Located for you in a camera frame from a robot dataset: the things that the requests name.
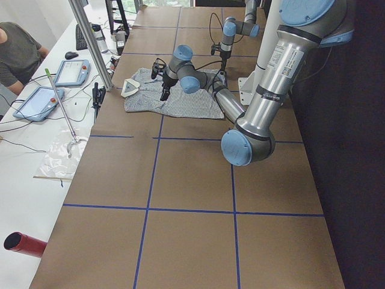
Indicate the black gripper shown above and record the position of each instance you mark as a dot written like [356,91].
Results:
[166,84]
[224,57]

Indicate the striped polo shirt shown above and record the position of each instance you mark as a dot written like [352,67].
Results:
[142,93]

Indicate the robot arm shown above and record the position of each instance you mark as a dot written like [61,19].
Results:
[293,28]
[232,27]

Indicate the black tool on table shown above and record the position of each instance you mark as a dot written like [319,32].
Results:
[98,95]

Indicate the far blue teach pendant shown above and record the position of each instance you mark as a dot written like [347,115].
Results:
[72,73]

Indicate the blue teach pendant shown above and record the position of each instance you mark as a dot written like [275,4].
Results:
[38,105]
[72,73]

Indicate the black keyboard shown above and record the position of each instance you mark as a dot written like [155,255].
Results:
[80,41]

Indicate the metal reacher grabber tool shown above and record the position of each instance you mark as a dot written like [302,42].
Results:
[75,139]

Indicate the black computer mouse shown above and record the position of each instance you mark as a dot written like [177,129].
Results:
[71,55]

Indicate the clear plastic bag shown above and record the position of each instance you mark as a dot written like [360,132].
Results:
[61,160]

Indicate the near blue teach pendant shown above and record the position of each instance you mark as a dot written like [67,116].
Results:
[38,105]

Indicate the seated person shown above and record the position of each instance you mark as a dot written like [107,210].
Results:
[21,56]

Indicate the red cylinder tube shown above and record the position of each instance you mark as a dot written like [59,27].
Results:
[25,244]

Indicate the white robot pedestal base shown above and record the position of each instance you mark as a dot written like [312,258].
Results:
[247,86]

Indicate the aluminium frame post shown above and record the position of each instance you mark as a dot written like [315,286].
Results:
[82,20]

